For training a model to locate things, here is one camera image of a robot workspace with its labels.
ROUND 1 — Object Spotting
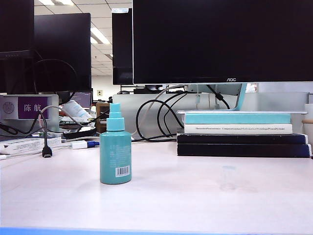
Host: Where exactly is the teal spray bottle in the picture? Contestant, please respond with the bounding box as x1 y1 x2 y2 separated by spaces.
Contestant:
99 102 133 185

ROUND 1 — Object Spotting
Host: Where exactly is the clear plastic sprayer lid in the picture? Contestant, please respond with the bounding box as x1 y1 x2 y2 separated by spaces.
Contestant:
220 165 237 191

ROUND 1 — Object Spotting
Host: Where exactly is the brown wooden box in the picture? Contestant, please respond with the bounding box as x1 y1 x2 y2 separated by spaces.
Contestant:
95 102 110 134

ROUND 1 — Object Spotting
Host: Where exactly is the purple lit laptop screen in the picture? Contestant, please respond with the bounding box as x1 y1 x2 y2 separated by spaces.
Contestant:
70 92 93 110

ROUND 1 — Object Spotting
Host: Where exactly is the teal-spined book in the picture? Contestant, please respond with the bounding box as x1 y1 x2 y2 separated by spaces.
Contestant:
183 114 292 125

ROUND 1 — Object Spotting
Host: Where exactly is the white-spined book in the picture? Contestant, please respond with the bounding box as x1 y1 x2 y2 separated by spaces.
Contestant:
183 123 293 135

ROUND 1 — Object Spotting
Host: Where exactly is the white squeeze tube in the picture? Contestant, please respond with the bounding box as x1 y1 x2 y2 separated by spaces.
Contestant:
62 99 91 120

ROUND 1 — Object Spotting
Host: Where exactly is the blue white marker pen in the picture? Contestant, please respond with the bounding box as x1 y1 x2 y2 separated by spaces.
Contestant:
70 141 100 150

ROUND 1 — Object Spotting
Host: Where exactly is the thin black book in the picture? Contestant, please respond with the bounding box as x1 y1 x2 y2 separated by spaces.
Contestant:
176 133 309 145

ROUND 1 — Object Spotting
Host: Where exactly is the teal and silver monitor stand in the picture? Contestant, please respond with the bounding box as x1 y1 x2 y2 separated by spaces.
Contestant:
176 82 308 115

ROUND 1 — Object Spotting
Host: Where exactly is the narrow black monitor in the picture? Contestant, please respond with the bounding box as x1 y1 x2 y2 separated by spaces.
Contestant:
112 8 134 86

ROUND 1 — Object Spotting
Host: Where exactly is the thick black book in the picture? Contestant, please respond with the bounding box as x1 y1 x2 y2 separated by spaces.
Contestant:
177 143 313 158

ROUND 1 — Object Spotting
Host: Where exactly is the large black AOC monitor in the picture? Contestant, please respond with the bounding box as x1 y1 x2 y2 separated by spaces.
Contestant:
132 0 313 85

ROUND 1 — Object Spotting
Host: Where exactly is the black monitor back panel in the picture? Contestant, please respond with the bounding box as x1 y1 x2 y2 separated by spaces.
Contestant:
34 12 92 93

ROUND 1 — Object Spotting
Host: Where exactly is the purple name plate holder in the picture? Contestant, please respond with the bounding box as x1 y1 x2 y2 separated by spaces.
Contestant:
0 94 60 120

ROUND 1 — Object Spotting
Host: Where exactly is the flat white box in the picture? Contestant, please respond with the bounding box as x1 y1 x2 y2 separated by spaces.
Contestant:
0 137 63 158

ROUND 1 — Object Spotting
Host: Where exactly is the black monitor with wide bezel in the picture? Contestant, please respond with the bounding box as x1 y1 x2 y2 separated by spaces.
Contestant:
0 0 36 95

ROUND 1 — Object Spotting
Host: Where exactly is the black looped cable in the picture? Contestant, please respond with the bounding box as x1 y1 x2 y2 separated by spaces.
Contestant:
157 92 189 137
135 92 187 142

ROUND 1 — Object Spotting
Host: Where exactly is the grey monitor cable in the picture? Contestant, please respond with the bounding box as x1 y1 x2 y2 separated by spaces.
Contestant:
146 84 185 118

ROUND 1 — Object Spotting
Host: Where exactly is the black monitor power cable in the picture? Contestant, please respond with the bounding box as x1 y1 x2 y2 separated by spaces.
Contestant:
206 84 231 110

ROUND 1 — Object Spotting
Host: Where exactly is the black arched cable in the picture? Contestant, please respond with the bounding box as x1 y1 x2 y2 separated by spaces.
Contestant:
33 58 78 105

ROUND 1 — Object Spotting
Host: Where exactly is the thin white cable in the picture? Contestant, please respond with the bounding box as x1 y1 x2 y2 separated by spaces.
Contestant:
40 105 85 128

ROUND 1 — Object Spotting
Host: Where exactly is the black HDMI cable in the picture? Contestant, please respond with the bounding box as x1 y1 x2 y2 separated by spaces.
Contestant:
39 111 53 158

